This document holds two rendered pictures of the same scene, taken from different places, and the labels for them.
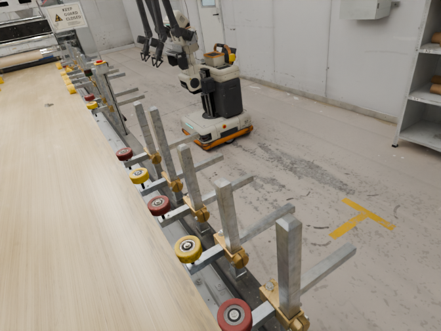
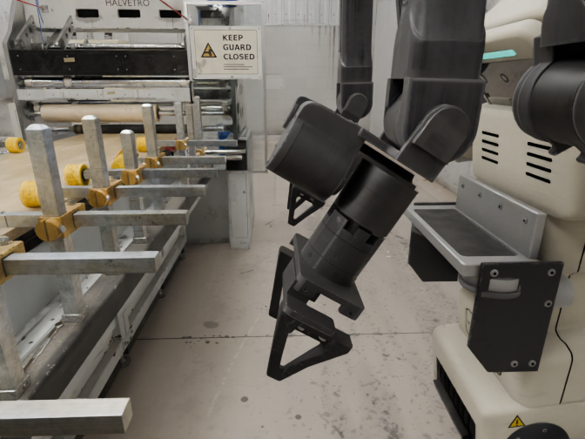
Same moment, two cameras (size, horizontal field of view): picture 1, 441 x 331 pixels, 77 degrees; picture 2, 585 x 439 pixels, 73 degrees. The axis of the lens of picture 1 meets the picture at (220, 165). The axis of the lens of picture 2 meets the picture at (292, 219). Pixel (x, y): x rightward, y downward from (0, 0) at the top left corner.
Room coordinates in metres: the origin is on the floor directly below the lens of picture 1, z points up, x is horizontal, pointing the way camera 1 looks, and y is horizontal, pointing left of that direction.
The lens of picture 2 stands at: (2.27, 0.27, 1.25)
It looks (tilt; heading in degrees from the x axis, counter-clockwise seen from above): 19 degrees down; 24
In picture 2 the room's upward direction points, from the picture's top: straight up
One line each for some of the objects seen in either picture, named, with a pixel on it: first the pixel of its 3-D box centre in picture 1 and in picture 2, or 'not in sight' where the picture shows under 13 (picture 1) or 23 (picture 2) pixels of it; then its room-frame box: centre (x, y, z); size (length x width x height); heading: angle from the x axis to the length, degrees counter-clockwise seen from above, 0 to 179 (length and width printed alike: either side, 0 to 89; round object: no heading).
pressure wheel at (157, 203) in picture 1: (161, 212); not in sight; (0.79, 0.25, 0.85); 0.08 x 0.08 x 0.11
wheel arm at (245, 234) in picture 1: (244, 236); not in sight; (0.65, -0.04, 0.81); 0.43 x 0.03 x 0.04; 116
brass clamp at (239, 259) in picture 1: (230, 248); not in sight; (0.60, 0.01, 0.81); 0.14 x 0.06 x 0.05; 26
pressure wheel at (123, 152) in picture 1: (126, 159); not in sight; (1.24, 0.47, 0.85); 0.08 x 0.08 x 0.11
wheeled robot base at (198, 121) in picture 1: (215, 123); not in sight; (3.02, -0.03, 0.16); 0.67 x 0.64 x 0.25; 116
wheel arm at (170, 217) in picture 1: (209, 198); not in sight; (0.87, 0.07, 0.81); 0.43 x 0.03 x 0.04; 116
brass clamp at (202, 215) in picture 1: (196, 207); not in sight; (0.83, 0.12, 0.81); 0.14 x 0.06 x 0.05; 26
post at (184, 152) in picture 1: (195, 199); not in sight; (0.81, 0.11, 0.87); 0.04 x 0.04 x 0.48; 26
